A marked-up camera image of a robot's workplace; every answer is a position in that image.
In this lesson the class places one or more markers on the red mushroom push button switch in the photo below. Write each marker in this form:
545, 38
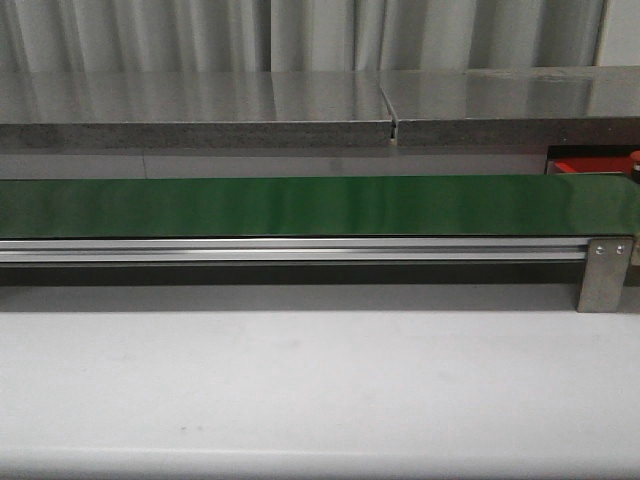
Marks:
634, 158

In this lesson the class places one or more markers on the green conveyor belt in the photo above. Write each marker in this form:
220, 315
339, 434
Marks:
586, 205

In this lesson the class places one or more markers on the right grey stone slab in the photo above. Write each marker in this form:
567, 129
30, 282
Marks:
548, 106

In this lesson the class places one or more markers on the grey stone slab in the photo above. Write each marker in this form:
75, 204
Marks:
182, 110
548, 106

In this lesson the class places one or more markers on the red plastic tray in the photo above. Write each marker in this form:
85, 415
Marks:
586, 165

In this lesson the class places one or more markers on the left grey stone slab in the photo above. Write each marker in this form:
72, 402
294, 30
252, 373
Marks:
182, 110

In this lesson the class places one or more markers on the white pleated curtain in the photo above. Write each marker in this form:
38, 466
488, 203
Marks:
283, 36

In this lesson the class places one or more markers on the steel conveyor support bracket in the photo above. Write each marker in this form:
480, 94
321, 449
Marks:
607, 263

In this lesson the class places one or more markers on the aluminium conveyor side rail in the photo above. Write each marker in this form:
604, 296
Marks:
411, 249

